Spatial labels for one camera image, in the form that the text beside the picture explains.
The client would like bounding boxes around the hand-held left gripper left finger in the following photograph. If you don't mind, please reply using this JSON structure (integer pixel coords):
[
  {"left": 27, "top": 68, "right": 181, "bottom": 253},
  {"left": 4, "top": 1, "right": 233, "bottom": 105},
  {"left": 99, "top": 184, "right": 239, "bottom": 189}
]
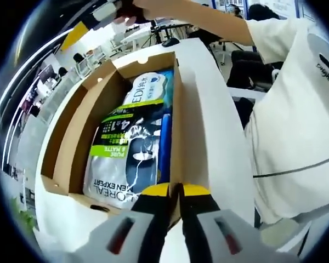
[{"left": 48, "top": 184, "right": 173, "bottom": 263}]

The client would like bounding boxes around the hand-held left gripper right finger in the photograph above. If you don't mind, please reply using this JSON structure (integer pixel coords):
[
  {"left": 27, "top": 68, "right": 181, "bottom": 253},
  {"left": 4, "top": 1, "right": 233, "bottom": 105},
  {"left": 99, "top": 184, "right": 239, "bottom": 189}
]
[{"left": 180, "top": 184, "right": 293, "bottom": 263}]

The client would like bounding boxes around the white blue wet wipes pack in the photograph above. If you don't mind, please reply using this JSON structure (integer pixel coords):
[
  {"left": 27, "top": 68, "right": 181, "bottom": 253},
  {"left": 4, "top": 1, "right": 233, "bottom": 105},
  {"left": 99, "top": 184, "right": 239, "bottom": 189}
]
[{"left": 122, "top": 71, "right": 175, "bottom": 106}]

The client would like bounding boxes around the silver green facial pack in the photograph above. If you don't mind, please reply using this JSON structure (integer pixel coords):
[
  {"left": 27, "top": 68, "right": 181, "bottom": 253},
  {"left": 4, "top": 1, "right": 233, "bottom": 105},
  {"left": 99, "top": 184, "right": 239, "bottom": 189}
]
[{"left": 82, "top": 100, "right": 165, "bottom": 203}]

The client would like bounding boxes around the blue tissue pack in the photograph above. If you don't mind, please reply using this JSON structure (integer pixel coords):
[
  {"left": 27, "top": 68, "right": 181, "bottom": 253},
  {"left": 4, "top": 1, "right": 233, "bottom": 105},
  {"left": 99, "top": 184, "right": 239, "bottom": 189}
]
[{"left": 156, "top": 113, "right": 172, "bottom": 184}]

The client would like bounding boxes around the brown cardboard shoe box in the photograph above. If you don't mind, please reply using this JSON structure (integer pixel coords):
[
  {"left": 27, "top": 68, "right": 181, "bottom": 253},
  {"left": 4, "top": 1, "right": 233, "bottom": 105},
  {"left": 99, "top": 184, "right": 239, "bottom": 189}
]
[{"left": 40, "top": 50, "right": 183, "bottom": 239}]

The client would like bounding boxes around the person's right hand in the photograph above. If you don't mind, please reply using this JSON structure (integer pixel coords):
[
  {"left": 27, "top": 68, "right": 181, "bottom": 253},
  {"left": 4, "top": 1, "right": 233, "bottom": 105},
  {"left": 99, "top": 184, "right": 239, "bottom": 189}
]
[{"left": 114, "top": 0, "right": 166, "bottom": 26}]

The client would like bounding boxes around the black tripod stand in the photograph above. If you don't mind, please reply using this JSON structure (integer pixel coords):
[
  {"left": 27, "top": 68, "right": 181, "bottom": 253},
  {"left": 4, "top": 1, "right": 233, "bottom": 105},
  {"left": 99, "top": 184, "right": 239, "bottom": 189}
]
[{"left": 142, "top": 24, "right": 194, "bottom": 48}]

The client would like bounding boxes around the potted green plant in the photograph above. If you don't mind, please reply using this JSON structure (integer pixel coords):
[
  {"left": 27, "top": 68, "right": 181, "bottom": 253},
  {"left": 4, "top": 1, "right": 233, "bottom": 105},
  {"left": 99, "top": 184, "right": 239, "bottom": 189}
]
[{"left": 5, "top": 196, "right": 38, "bottom": 238}]

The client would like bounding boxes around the white chest-worn device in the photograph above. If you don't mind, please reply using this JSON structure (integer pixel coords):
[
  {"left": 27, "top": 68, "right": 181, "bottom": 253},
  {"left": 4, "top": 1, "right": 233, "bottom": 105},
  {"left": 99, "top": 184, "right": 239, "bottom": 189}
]
[{"left": 307, "top": 32, "right": 329, "bottom": 101}]

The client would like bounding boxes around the black device cable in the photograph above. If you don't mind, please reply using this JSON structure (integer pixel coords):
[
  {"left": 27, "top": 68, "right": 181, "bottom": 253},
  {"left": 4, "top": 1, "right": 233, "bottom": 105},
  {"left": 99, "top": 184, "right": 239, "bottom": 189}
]
[{"left": 252, "top": 152, "right": 329, "bottom": 179}]

